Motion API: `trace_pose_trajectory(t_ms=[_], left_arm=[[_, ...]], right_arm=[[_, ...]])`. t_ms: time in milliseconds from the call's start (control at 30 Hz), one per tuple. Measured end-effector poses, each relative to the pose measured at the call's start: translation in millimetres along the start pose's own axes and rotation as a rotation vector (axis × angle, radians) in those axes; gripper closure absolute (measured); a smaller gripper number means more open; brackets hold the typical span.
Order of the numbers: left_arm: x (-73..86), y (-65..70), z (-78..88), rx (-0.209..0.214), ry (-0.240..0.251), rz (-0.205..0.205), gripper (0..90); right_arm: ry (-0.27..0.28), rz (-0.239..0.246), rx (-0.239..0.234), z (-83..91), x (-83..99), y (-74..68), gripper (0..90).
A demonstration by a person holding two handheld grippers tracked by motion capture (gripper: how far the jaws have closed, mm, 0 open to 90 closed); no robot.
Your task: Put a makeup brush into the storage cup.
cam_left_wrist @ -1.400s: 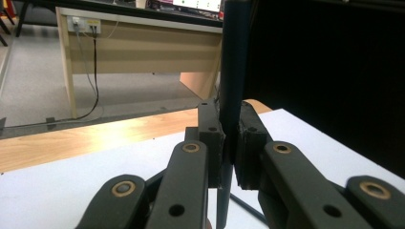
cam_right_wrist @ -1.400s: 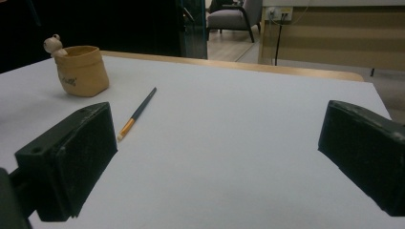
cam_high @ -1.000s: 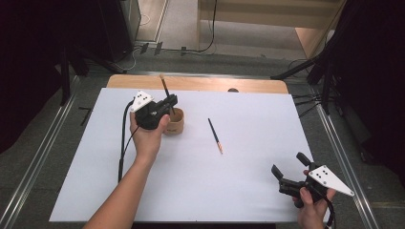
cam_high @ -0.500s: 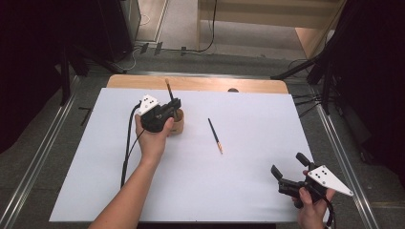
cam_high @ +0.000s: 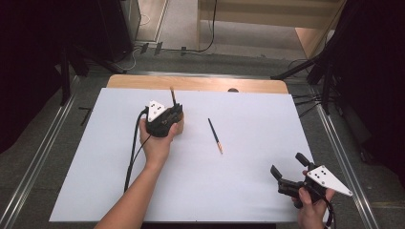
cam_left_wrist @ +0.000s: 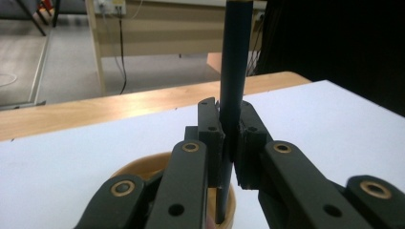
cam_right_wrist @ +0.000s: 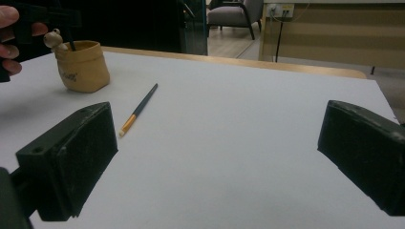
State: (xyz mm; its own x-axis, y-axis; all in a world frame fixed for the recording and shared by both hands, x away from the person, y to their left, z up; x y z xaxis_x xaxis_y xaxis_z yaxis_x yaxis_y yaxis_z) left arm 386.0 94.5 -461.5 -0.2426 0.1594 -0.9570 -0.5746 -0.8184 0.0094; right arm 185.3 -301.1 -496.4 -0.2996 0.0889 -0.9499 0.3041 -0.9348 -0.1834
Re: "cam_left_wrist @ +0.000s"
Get dark blue wooden-ended chopstick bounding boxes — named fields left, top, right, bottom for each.
left=214, top=0, right=255, bottom=225

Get white table mat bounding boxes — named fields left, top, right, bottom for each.
left=0, top=79, right=405, bottom=229

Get dark curtain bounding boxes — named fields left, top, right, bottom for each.
left=254, top=0, right=405, bottom=117

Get white socket box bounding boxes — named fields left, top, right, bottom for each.
left=95, top=0, right=127, bottom=16

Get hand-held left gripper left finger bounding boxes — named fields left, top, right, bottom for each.
left=184, top=96, right=225, bottom=188

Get thin dark hanging cables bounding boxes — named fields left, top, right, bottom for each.
left=245, top=12, right=266, bottom=77

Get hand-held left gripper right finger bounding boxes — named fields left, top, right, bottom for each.
left=233, top=100, right=273, bottom=191

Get pale floor track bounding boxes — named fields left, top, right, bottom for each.
left=0, top=30, right=53, bottom=111

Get black hanging power cable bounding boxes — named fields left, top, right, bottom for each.
left=117, top=13, right=128, bottom=95

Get light wooden desk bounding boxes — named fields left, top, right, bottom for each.
left=85, top=0, right=267, bottom=96

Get black metal stand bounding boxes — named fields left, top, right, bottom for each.
left=13, top=0, right=62, bottom=37

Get wooden cup with animal figure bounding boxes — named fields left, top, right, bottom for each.
left=109, top=152, right=237, bottom=229

